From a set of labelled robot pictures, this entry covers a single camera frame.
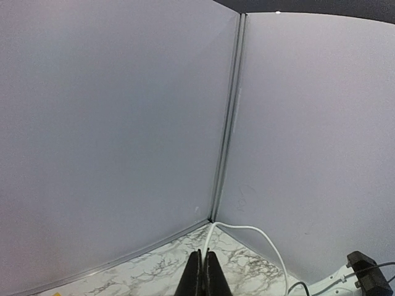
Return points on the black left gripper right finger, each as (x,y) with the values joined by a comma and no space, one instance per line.
(215,281)

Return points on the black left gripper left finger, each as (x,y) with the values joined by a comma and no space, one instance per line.
(191,282)

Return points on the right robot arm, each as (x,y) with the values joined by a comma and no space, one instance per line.
(361,275)

